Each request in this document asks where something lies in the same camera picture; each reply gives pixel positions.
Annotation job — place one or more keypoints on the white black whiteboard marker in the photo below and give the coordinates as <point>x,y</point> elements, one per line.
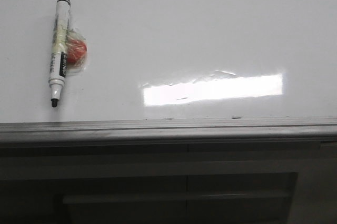
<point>58,65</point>

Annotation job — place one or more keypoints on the grey aluminium whiteboard frame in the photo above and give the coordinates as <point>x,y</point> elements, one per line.
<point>166,131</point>

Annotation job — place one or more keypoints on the red round magnet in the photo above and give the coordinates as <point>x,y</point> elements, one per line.
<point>77,52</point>

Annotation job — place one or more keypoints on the white whiteboard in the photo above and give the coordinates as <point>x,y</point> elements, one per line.
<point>173,59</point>

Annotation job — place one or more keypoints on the dark cabinet with handle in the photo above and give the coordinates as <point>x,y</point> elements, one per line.
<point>231,182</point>

